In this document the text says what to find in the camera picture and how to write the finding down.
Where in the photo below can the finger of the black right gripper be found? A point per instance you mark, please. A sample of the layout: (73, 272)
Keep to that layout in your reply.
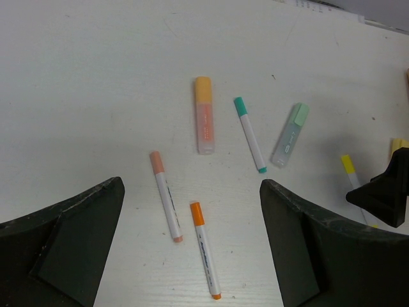
(385, 195)

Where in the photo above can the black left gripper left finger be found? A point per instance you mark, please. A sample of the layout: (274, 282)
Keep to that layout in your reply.
(56, 256)

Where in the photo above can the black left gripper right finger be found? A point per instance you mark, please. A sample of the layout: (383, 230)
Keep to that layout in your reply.
(324, 259)

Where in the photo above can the yellow cap marker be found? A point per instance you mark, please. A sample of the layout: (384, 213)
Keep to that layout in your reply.
(354, 180)

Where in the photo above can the orange cap marker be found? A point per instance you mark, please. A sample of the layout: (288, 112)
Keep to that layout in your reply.
(206, 255)

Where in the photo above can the pink cap marker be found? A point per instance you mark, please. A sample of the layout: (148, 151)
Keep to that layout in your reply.
(165, 194)

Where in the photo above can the teal cap marker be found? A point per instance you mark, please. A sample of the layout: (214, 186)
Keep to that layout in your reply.
(249, 134)

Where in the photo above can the yellow cap highlighter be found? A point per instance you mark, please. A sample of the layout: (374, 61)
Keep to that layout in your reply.
(398, 143)

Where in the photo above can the green cap highlighter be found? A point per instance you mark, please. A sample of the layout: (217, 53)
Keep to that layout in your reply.
(290, 134)

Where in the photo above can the orange cap highlighter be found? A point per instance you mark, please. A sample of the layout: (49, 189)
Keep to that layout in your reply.
(204, 115)

